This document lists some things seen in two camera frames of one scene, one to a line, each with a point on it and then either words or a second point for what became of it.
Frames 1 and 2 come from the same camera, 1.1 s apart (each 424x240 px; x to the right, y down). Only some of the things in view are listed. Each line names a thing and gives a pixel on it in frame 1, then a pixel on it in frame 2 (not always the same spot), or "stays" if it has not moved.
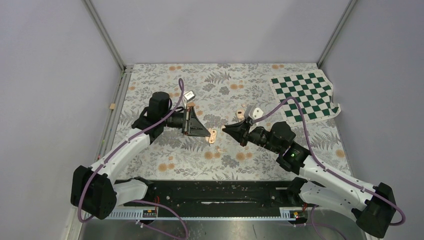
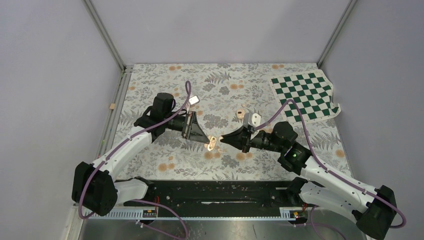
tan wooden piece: (212, 136) -> (212, 143)
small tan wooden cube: (240, 114) stays
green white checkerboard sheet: (313, 90) stays
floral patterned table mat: (222, 93) stays
